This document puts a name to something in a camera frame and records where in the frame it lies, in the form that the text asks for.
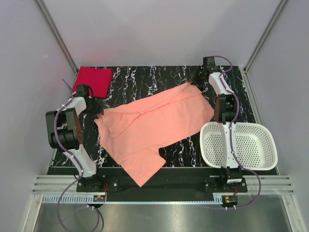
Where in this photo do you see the folded red t shirt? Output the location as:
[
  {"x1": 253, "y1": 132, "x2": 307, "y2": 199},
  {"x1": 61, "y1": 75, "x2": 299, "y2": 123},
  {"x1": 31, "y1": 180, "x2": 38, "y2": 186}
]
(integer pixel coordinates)
[{"x1": 73, "y1": 67, "x2": 113, "y2": 99}]

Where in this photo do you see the white slotted cable duct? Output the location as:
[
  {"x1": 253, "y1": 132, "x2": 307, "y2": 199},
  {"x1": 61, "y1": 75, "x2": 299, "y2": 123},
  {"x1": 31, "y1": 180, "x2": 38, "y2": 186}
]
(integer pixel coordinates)
[{"x1": 42, "y1": 194, "x2": 223, "y2": 205}]

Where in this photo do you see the salmon pink t shirt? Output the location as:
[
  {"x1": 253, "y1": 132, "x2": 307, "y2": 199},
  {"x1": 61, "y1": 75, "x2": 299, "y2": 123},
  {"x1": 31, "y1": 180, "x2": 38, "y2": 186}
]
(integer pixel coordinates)
[{"x1": 93, "y1": 83, "x2": 215, "y2": 188}]

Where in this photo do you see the white perforated plastic basket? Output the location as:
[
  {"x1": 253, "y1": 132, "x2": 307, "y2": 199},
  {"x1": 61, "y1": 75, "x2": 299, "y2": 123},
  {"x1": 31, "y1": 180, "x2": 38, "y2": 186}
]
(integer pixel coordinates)
[{"x1": 200, "y1": 122, "x2": 278, "y2": 171}]

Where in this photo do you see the left aluminium frame post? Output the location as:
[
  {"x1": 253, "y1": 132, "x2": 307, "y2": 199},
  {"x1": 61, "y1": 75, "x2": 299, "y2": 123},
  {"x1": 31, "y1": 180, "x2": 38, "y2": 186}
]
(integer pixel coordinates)
[{"x1": 34, "y1": 0, "x2": 79, "y2": 75}]

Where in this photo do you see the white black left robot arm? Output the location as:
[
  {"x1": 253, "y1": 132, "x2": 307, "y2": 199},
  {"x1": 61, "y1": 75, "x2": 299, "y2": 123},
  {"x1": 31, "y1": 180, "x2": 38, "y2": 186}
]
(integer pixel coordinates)
[{"x1": 45, "y1": 96, "x2": 104, "y2": 191}]

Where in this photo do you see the right aluminium frame post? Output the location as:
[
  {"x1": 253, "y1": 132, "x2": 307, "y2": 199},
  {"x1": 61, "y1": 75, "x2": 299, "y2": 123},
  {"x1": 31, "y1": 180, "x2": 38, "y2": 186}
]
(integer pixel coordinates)
[{"x1": 244, "y1": 0, "x2": 289, "y2": 73}]

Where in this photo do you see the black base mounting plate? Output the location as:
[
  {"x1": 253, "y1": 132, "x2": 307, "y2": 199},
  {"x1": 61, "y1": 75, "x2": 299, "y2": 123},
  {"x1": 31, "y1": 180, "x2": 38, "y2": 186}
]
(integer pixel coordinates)
[{"x1": 77, "y1": 167, "x2": 248, "y2": 200}]

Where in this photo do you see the aluminium frame post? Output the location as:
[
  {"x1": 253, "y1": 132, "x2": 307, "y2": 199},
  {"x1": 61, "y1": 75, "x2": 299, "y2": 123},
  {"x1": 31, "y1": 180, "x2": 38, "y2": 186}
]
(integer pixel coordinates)
[
  {"x1": 244, "y1": 0, "x2": 289, "y2": 73},
  {"x1": 34, "y1": 0, "x2": 79, "y2": 75}
]

